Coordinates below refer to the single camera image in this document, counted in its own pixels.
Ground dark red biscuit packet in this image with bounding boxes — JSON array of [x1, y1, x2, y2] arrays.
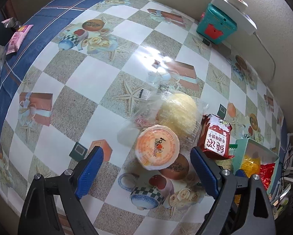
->
[[197, 114, 234, 160]]

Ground orange jelly cup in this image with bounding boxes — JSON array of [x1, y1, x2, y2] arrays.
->
[[135, 125, 180, 170]]

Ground yellow cake snack packet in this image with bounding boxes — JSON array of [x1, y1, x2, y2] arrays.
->
[[240, 154, 261, 178]]

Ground teal cube toy box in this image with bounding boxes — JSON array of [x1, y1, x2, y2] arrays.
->
[[197, 3, 237, 45]]

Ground white power cable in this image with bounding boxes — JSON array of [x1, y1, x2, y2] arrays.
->
[[254, 32, 277, 85]]

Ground red orange snack packet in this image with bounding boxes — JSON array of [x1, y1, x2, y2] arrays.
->
[[260, 163, 275, 190]]

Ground silver crumpled wrapper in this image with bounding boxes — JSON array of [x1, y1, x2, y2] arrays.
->
[[1, 17, 22, 29]]

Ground white power strip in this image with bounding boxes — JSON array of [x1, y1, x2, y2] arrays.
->
[[211, 0, 257, 35]]

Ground checkered picture tablecloth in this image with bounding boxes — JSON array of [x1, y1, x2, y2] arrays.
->
[[0, 0, 283, 234]]

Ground clear bagged pale bread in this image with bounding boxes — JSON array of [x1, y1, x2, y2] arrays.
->
[[117, 89, 208, 151]]

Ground round cracker clear packet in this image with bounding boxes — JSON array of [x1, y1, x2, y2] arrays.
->
[[215, 144, 237, 172]]

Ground small pink candy packet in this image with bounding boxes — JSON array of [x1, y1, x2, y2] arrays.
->
[[6, 24, 34, 55]]

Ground mint green shallow box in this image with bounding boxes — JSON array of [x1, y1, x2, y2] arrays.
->
[[232, 139, 279, 194]]

